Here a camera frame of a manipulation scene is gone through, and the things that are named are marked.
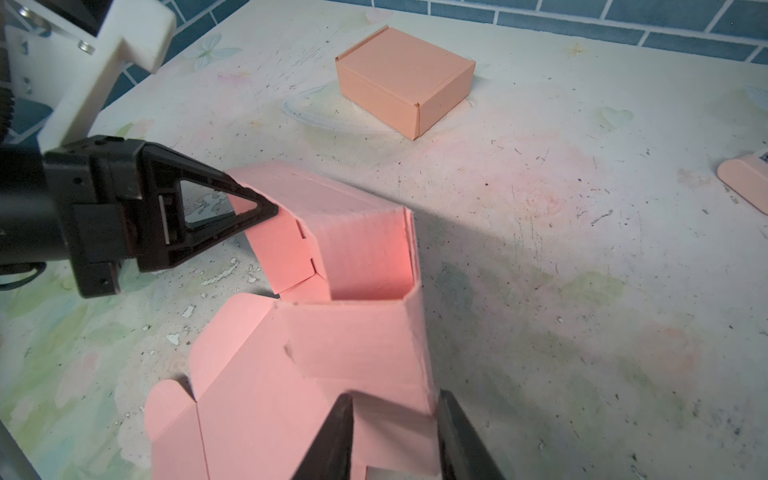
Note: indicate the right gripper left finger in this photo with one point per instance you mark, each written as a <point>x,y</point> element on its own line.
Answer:
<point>329,456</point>

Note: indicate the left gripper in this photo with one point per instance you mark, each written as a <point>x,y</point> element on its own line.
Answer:
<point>72,203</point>

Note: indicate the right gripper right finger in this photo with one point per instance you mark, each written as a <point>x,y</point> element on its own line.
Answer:
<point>463,455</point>

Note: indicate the pink paper box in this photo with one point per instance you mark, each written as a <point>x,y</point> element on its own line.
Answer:
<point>346,316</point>

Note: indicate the orange paper box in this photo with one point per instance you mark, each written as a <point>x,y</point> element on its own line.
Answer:
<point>405,82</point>

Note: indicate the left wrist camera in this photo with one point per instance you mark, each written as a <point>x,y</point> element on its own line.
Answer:
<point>68,55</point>

